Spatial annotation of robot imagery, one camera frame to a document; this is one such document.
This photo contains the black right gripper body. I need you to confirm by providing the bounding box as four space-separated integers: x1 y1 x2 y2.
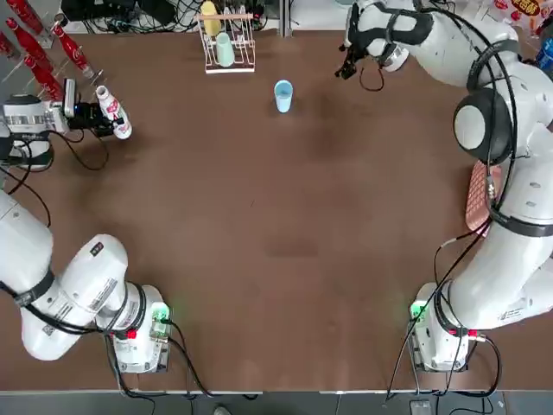
343 37 384 67

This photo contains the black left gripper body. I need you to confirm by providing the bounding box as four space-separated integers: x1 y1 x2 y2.
67 101 94 131

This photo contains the white juice bottle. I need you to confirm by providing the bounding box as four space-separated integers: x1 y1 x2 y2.
94 85 133 141

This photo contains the blue ceramic cup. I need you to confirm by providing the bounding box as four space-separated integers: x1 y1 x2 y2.
273 80 295 114

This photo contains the red Coca-Cola bottle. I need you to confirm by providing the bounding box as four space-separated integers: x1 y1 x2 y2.
23 54 64 100
50 23 94 78
6 0 44 35
6 16 51 70
0 29 18 60

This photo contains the mint green cup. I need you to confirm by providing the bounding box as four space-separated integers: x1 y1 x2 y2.
214 32 237 68

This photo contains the yellow cup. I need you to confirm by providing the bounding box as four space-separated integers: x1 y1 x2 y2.
200 1 220 37

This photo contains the blue drink bottle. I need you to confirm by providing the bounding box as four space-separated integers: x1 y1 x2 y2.
534 36 553 70

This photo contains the clear acrylic stepped stand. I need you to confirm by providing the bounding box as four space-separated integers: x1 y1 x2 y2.
0 0 107 87

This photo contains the black computer monitor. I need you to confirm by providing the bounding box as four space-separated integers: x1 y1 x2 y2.
60 0 139 22

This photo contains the red snack packet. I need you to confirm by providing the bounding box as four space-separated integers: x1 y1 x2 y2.
492 0 553 36

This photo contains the pink plastic basket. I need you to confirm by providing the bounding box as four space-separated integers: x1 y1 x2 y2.
465 162 505 238

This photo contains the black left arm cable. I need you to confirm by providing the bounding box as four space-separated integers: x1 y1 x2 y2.
0 129 111 228

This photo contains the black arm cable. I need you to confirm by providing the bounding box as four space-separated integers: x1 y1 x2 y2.
0 129 111 228
358 0 519 303

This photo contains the aluminium profile post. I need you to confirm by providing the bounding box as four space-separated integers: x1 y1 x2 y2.
279 0 293 38

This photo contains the white wire cup rack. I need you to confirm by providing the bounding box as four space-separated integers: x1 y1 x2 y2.
196 11 257 75

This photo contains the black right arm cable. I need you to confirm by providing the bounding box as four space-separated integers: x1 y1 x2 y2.
358 0 519 303

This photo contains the black base power cable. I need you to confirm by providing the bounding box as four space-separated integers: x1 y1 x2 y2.
373 317 423 410
166 317 215 397

